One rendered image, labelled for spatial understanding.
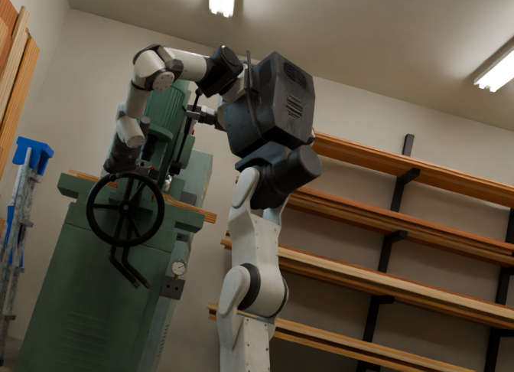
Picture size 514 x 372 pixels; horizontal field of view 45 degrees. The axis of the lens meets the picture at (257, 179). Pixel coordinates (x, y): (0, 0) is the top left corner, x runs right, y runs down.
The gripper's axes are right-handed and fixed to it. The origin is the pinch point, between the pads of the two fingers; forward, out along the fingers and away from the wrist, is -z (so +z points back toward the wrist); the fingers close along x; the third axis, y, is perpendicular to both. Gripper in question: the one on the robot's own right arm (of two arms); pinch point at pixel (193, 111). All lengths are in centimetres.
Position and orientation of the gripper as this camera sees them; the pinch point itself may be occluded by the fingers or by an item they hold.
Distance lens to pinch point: 272.5
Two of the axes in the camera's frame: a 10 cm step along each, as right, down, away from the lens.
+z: 9.5, 2.9, 1.5
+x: 0.2, 4.0, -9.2
